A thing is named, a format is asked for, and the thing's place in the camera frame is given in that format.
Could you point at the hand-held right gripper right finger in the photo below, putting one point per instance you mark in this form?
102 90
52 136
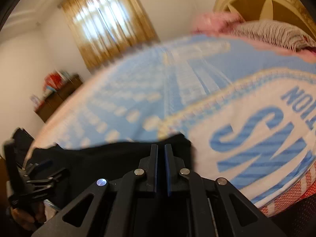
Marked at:
168 167

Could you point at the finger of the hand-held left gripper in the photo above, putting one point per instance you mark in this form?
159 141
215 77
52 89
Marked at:
44 164
59 173

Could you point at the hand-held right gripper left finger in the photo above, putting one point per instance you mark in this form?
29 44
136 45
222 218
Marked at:
153 167

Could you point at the black pants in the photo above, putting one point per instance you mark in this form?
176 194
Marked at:
98 160

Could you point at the person's left hand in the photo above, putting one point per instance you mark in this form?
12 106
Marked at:
22 218

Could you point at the wooden dresser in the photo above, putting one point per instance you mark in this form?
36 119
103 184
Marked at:
56 101

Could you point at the bed with polka-dot sheet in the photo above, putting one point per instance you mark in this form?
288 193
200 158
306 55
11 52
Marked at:
172 84

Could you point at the large red gift box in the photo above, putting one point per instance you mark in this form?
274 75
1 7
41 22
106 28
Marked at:
53 80

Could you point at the red woven mat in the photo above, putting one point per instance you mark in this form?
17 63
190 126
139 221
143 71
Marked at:
291 192

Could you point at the dark cloth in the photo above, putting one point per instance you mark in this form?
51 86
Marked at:
301 219

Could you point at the beige floral curtain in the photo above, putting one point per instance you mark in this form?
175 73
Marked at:
106 29

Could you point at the pink pillow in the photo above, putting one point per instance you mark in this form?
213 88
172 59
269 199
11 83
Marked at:
214 22

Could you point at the striped pillow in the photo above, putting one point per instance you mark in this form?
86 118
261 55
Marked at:
271 34

